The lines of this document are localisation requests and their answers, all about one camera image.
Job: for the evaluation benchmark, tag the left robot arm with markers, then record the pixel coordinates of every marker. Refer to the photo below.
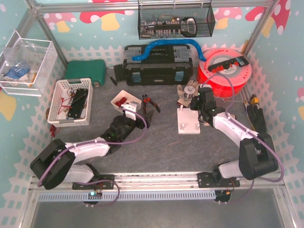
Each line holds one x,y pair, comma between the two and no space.
60,161

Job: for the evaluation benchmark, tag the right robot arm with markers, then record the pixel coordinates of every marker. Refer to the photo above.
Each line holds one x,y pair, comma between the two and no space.
256,150

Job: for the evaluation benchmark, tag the grey slotted cable duct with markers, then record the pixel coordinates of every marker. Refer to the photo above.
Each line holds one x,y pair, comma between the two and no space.
110,196

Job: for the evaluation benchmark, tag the beige work glove rear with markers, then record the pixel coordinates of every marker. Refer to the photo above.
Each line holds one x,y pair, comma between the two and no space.
180,91

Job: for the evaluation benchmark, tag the black wire mesh basket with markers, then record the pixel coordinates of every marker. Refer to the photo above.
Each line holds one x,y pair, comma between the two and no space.
175,21

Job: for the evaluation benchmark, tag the black screwdriver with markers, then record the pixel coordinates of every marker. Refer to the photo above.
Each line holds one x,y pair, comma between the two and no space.
112,79

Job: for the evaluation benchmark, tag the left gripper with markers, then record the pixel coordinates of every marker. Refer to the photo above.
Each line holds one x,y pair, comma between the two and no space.
141,122

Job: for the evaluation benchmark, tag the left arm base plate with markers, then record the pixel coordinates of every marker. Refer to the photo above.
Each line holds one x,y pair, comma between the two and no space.
98,182

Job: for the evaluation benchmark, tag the orange black pliers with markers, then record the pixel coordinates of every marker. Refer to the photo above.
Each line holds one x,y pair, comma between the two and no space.
146,99

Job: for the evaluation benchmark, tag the black rubber glove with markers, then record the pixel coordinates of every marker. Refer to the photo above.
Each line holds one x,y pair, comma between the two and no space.
256,117

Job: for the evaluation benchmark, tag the green plastic case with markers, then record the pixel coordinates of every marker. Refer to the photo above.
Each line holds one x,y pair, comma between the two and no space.
94,69

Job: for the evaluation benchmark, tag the white spring tray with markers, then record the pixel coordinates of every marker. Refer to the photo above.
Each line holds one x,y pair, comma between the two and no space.
130,98

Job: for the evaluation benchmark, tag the clear acrylic wall box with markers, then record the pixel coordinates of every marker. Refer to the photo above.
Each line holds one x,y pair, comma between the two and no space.
39,55

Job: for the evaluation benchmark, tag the white peg base plate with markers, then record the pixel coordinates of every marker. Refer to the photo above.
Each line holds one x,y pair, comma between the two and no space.
188,121

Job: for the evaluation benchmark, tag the solder wire spool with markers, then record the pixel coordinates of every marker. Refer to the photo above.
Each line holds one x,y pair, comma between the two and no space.
189,91

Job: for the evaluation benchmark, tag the black toolbox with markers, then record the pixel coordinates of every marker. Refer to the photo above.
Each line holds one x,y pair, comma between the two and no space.
165,65

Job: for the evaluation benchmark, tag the red spring in tray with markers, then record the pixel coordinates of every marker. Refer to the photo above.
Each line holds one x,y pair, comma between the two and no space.
121,101

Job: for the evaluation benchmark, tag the white perforated basket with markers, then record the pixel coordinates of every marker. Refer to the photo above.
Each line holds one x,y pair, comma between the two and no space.
63,95

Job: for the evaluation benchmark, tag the black box in basket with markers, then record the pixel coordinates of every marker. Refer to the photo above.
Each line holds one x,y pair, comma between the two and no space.
78,103

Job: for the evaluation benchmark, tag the yellow handled tool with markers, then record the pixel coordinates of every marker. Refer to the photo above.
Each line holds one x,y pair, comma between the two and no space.
253,100

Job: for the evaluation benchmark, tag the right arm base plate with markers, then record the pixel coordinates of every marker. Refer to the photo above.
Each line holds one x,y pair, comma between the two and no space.
214,180

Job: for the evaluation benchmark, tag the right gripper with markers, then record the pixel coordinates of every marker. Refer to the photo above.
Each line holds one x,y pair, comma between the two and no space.
195,104

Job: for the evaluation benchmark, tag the blue white gloves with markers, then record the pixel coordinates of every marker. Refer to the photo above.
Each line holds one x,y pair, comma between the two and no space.
18,71

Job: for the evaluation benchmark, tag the red filament spool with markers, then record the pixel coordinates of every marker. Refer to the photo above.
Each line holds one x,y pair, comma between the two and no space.
225,82

